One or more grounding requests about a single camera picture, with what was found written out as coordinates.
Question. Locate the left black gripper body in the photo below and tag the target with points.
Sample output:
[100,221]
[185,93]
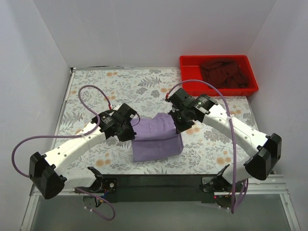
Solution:
[128,131]

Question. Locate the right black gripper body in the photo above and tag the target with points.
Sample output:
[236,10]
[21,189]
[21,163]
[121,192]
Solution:
[177,121]

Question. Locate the purple t shirt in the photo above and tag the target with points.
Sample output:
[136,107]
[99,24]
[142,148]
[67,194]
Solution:
[156,138]

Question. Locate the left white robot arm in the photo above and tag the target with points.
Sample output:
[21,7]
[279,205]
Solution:
[49,172]

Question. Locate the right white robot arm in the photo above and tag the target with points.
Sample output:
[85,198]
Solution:
[264,150]

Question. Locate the dark red t shirt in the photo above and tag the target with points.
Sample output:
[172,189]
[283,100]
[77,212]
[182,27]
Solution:
[223,74]

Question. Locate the red plastic bin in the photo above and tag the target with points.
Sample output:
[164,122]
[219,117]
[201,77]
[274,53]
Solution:
[189,67]

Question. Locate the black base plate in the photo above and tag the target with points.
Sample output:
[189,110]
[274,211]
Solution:
[160,188]

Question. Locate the aluminium frame rail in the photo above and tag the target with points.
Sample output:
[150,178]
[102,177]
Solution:
[266,207]

